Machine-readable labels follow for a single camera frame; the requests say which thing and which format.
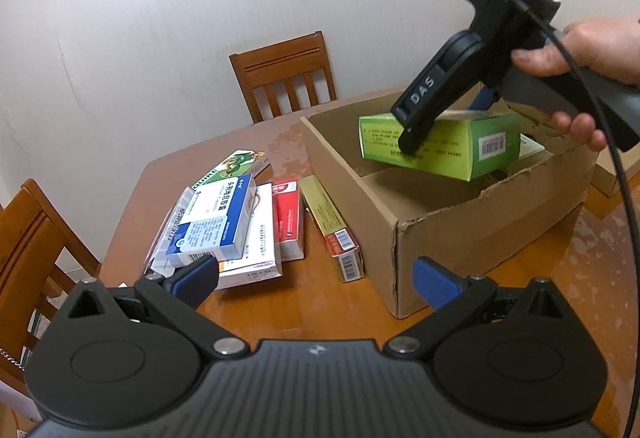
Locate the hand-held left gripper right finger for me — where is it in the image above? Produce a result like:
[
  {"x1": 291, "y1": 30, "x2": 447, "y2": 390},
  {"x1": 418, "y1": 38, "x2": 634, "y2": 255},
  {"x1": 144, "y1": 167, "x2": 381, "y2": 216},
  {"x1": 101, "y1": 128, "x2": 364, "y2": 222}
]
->
[{"x1": 385, "y1": 256, "x2": 576, "y2": 361}]

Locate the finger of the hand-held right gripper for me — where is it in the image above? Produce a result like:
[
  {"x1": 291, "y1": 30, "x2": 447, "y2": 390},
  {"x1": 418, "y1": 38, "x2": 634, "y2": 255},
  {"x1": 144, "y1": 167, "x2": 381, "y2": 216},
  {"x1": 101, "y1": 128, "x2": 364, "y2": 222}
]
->
[
  {"x1": 469, "y1": 86, "x2": 499, "y2": 115},
  {"x1": 397, "y1": 118, "x2": 436, "y2": 155}
]

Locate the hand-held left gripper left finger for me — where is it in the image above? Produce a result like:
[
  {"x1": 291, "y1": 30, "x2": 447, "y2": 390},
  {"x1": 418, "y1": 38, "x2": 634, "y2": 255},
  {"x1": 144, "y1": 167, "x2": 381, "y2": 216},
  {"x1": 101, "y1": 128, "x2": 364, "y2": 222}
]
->
[{"x1": 55, "y1": 254, "x2": 251, "y2": 361}]

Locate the light green box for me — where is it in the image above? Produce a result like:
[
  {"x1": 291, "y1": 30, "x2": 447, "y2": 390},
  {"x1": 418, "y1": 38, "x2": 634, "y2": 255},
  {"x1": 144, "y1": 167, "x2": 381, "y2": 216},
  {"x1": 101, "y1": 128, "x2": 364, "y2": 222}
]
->
[{"x1": 358, "y1": 110, "x2": 522, "y2": 182}]

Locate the blue white medicine box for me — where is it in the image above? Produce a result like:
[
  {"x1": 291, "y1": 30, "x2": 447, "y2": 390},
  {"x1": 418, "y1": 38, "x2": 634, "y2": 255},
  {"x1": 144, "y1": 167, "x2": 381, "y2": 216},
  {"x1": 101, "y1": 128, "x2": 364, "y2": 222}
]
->
[{"x1": 164, "y1": 174, "x2": 258, "y2": 269}]

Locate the white box with blue figure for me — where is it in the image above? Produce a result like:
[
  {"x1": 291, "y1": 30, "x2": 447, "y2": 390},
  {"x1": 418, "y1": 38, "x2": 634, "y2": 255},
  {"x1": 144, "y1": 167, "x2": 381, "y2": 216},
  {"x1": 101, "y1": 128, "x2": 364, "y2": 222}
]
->
[{"x1": 216, "y1": 182, "x2": 284, "y2": 291}]

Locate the red medicine box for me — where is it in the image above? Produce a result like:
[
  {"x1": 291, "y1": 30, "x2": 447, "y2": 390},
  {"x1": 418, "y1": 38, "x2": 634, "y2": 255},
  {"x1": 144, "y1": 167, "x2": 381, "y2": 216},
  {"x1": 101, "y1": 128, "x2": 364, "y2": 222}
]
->
[{"x1": 272, "y1": 179, "x2": 307, "y2": 262}]

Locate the long gold box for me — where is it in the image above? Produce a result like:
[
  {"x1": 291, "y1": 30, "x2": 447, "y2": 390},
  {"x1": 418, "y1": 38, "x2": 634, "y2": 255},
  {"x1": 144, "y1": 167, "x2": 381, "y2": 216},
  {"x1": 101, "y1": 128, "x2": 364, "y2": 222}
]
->
[{"x1": 299, "y1": 175, "x2": 366, "y2": 283}]

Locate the green monkey print box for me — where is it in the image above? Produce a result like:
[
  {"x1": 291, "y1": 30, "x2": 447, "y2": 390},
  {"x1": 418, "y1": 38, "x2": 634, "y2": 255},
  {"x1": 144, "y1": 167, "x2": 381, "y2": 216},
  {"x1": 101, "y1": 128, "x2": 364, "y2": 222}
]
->
[{"x1": 199, "y1": 149, "x2": 272, "y2": 191}]

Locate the wooden desktop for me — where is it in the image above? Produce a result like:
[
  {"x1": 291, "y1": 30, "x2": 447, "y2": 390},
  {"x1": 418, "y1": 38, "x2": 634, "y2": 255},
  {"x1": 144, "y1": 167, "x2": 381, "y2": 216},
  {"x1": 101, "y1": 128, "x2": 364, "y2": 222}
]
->
[{"x1": 100, "y1": 82, "x2": 640, "y2": 438}]

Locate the person's right hand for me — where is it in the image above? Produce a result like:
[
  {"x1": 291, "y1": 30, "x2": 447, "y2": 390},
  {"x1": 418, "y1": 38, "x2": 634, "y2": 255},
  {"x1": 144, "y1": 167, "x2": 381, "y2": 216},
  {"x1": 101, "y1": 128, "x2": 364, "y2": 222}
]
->
[{"x1": 512, "y1": 18, "x2": 640, "y2": 151}]

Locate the wooden chair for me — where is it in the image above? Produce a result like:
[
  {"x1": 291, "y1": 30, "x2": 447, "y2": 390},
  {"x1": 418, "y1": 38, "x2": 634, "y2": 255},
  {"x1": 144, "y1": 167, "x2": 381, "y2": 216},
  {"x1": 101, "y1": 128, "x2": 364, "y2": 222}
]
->
[
  {"x1": 229, "y1": 31, "x2": 339, "y2": 125},
  {"x1": 0, "y1": 178, "x2": 102, "y2": 424}
]

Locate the small cardboard box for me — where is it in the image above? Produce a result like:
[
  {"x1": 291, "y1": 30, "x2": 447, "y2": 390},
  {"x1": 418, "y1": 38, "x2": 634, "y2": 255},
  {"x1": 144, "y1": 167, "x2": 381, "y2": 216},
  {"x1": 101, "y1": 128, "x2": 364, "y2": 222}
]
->
[{"x1": 591, "y1": 152, "x2": 640, "y2": 199}]

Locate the black cable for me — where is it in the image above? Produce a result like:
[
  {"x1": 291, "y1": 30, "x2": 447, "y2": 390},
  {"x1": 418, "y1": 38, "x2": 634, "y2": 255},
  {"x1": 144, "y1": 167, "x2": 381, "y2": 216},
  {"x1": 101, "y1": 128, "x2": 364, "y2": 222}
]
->
[{"x1": 507, "y1": 0, "x2": 640, "y2": 438}]

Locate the metal chain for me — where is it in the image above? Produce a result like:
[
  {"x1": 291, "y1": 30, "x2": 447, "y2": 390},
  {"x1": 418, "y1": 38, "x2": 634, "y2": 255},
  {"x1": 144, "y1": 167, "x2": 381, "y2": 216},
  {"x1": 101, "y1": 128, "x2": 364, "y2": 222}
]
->
[{"x1": 0, "y1": 344, "x2": 27, "y2": 375}]

